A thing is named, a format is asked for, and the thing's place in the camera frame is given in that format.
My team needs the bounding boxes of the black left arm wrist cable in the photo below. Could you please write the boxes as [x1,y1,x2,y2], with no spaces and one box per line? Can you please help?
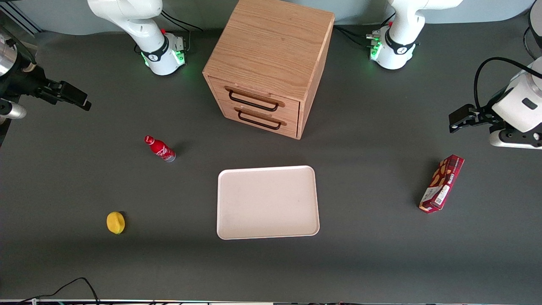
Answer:
[473,57,535,111]

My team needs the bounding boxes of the black arm base cables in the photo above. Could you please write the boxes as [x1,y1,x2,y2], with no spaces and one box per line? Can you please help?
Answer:
[334,25,375,48]
[160,9,205,33]

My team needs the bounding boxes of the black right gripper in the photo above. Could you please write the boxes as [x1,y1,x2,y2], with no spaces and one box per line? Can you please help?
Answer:
[1,63,92,112]

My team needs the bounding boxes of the black right arm base cables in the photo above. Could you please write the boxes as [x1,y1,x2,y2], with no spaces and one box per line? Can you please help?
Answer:
[160,9,205,33]

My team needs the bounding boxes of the wide black drawer handle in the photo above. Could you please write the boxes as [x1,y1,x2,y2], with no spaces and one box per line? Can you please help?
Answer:
[228,90,280,112]

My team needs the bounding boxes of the wooden drawer cabinet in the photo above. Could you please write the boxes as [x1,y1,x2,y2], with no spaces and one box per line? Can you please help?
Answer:
[202,0,335,140]

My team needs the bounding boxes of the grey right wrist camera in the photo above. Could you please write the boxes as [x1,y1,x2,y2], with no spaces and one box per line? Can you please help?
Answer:
[0,100,27,120]

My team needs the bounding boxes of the aluminium frame rail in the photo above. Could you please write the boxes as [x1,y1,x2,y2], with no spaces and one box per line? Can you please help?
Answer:
[0,0,44,36]

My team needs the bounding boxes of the white rectangular tray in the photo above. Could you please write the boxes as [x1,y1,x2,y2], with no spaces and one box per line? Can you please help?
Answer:
[216,165,321,241]

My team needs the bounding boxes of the red coke bottle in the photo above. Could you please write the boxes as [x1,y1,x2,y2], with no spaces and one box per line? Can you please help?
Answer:
[144,135,176,163]

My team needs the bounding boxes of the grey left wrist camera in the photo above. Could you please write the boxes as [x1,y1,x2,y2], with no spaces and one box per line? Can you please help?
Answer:
[489,125,542,150]

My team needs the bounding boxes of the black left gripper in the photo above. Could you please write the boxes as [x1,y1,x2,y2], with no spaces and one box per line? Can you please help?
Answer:
[449,104,507,134]

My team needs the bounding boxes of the thin black floor cable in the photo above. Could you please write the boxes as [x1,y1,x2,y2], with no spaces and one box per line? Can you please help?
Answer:
[16,277,100,305]

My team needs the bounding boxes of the red snack box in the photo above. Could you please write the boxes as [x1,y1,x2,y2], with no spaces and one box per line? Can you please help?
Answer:
[419,155,465,214]

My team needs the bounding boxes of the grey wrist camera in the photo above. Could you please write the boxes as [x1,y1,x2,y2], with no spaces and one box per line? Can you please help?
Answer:
[489,125,542,150]
[0,100,27,120]

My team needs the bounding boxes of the yellow lemon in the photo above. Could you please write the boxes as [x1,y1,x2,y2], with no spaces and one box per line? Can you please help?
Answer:
[106,211,126,235]

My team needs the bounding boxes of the black left arm base cables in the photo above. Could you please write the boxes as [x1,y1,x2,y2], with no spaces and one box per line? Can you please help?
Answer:
[334,25,375,48]

